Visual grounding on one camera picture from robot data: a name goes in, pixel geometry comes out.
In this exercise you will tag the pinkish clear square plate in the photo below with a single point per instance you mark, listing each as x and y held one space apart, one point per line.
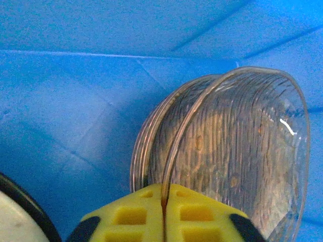
239 151

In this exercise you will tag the blue plastic bin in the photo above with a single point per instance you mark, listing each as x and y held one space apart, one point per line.
75 75

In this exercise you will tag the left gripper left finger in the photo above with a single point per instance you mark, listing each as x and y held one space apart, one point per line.
131 216

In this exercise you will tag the black plate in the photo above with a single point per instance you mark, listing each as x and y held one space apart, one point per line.
38 210

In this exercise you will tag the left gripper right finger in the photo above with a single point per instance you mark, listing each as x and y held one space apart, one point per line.
196 216

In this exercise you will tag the smoky grey transparent plate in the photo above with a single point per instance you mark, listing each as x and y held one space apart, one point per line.
164 131

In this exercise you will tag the clear round transparent plate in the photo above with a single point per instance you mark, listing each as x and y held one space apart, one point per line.
141 153

